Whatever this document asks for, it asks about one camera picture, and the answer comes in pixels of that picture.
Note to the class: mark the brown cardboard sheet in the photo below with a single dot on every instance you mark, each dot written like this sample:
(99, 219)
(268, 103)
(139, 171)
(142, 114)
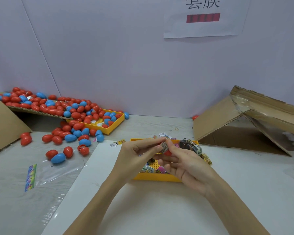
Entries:
(37, 111)

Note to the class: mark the person's left forearm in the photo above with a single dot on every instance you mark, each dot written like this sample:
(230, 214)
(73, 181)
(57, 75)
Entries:
(90, 210)

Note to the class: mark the yellow label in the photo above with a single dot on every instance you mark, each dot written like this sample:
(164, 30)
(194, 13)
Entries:
(207, 158)

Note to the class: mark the pile of plastic eggs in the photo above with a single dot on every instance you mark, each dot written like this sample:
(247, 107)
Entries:
(63, 109)

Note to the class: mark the yellow tray under eggs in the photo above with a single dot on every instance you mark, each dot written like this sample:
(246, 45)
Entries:
(115, 123)

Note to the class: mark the torn flattened cardboard box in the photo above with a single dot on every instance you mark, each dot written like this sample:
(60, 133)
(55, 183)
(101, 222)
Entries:
(215, 120)

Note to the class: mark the tall brown cardboard box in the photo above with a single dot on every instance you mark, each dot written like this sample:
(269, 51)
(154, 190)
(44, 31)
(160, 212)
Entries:
(4, 127)

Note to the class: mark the single red plastic egg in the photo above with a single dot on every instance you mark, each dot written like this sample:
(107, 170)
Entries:
(165, 147)

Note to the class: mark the clear bag with coloured label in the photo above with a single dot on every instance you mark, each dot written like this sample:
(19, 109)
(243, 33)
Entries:
(56, 173)

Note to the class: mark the person's right hand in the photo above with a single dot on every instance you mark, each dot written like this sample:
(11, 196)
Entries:
(191, 168)

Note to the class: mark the yellow plastic tray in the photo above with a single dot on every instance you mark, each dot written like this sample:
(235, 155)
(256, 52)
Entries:
(152, 177)

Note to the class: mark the white paper sign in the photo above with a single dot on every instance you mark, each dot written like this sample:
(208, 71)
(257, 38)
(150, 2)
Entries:
(208, 24)

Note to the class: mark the person's left hand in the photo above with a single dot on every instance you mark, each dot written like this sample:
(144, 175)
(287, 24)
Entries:
(132, 161)

